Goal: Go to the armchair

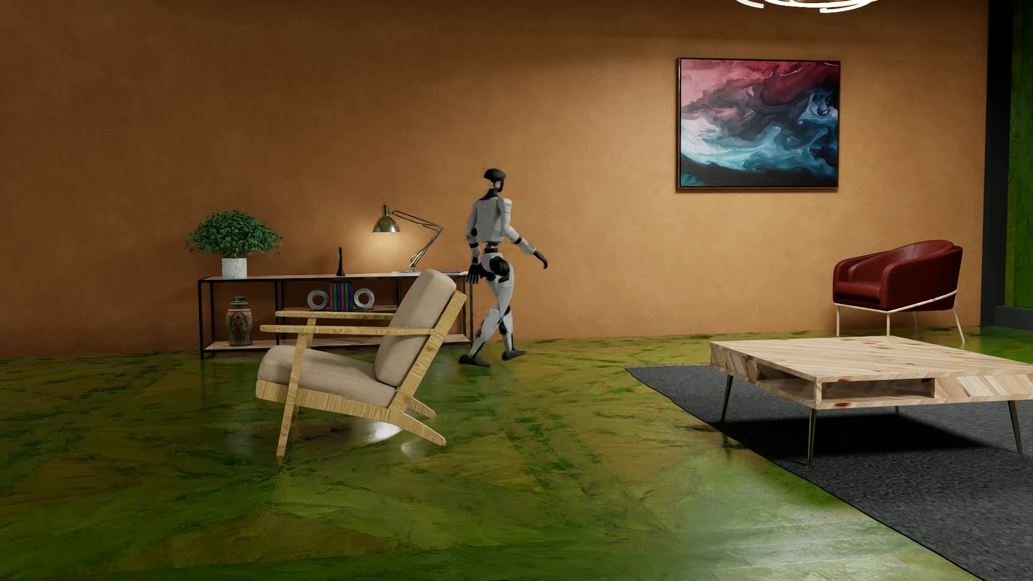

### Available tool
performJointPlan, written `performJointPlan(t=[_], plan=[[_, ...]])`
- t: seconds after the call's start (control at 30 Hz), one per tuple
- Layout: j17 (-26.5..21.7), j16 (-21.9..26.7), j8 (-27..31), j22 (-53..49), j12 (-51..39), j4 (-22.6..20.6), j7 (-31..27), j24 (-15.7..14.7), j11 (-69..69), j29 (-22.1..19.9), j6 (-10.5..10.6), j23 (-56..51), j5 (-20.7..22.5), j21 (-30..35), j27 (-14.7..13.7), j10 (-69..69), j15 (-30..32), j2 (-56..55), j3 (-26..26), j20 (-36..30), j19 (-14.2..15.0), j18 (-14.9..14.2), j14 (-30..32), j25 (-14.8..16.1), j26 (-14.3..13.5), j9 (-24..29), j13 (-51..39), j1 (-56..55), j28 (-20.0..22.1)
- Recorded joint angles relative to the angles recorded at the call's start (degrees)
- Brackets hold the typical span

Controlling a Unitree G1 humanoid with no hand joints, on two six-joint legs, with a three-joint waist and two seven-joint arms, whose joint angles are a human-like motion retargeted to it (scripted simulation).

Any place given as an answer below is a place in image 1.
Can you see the light wood coffee table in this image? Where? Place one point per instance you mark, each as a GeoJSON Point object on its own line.
{"type": "Point", "coordinates": [863, 359]}

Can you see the black frame console table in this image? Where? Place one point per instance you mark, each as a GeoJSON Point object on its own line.
{"type": "Point", "coordinates": [266, 277]}

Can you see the robot leg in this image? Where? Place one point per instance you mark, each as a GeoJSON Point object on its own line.
{"type": "Point", "coordinates": [508, 331]}
{"type": "Point", "coordinates": [482, 339]}

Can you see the row of coloured books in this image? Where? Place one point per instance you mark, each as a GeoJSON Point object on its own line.
{"type": "Point", "coordinates": [340, 296]}

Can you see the robot left leg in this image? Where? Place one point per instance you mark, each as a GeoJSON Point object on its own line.
{"type": "Point", "coordinates": [508, 331]}

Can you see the green potted plant white pot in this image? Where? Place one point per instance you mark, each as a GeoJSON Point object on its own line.
{"type": "Point", "coordinates": [234, 234]}

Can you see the robot hand black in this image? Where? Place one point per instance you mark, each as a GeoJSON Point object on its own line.
{"type": "Point", "coordinates": [541, 260]}
{"type": "Point", "coordinates": [474, 273]}

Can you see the robot black head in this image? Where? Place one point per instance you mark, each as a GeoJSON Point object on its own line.
{"type": "Point", "coordinates": [495, 177]}

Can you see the brass desk lamp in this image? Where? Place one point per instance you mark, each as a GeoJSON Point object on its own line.
{"type": "Point", "coordinates": [386, 223]}

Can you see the dark grey rug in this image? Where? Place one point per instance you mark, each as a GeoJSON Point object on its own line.
{"type": "Point", "coordinates": [904, 484]}

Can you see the robot right leg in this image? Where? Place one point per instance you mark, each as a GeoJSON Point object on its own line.
{"type": "Point", "coordinates": [482, 339]}

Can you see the framed abstract painting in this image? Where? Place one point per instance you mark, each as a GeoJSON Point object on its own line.
{"type": "Point", "coordinates": [758, 123]}

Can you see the wooden beige cushioned armchair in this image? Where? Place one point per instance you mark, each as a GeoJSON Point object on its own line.
{"type": "Point", "coordinates": [411, 323]}

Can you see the brown ceramic vase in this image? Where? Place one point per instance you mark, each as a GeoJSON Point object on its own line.
{"type": "Point", "coordinates": [239, 323]}

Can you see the robot white torso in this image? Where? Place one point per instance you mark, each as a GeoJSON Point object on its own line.
{"type": "Point", "coordinates": [488, 220]}

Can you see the red leather armchair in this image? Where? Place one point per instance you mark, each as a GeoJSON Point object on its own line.
{"type": "Point", "coordinates": [896, 274]}

